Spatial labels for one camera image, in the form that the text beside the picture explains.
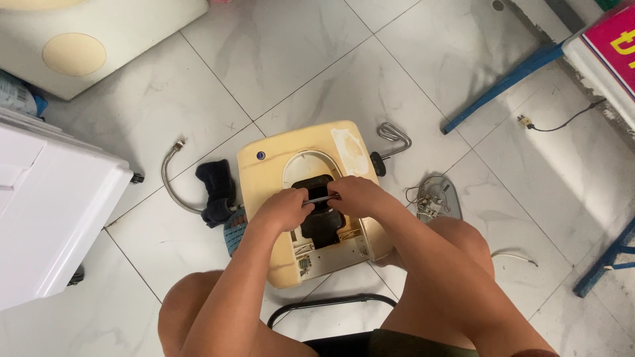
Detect person's right hand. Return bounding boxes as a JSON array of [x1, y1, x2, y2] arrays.
[[326, 175, 399, 220]]

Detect person's left hand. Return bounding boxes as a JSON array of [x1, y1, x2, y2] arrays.
[[249, 187, 316, 235]]

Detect black rubber flange gasket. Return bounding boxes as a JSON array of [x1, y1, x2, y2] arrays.
[[291, 174, 346, 250]]

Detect yellowed cream water heater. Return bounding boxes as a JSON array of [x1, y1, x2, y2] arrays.
[[236, 120, 396, 290]]

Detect teal woven cloth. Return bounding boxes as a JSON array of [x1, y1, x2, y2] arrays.
[[223, 208, 248, 258]]

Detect metal heating element black flange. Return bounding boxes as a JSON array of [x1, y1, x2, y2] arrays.
[[369, 122, 413, 178]]

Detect dark navy cloth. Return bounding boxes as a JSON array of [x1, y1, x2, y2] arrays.
[[194, 159, 238, 229]]

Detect person's right leg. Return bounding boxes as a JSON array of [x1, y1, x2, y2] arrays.
[[379, 215, 497, 351]]

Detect person's leg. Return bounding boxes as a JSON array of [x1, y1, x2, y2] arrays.
[[158, 270, 319, 357], [379, 215, 497, 351]]

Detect person's left leg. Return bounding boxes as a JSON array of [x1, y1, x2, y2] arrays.
[[158, 270, 319, 357]]

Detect person's dark olive shorts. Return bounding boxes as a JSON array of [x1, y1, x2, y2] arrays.
[[303, 328, 481, 357]]

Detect white washing machine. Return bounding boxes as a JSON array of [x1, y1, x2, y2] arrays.
[[0, 106, 146, 312]]

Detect white water heater cream circle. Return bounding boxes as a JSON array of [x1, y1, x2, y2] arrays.
[[0, 0, 209, 101]]

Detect printed plastic bag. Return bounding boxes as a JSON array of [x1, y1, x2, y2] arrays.
[[0, 69, 49, 118]]

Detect white signboard with pink panel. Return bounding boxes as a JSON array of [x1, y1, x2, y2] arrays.
[[562, 0, 635, 133]]

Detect black metal stool frame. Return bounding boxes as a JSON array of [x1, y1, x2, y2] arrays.
[[266, 293, 398, 329]]

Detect grey cover plate with wires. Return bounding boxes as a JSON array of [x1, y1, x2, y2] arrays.
[[405, 174, 463, 223]]

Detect flexible braided metal hose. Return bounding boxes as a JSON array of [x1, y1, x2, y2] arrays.
[[161, 140, 204, 215]]

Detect short white wire piece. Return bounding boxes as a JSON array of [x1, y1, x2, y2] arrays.
[[490, 251, 539, 268]]

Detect blue metal frame bar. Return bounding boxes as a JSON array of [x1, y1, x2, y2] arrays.
[[441, 42, 567, 136]]

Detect black cable with plug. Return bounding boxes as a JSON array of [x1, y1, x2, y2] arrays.
[[517, 98, 608, 133]]

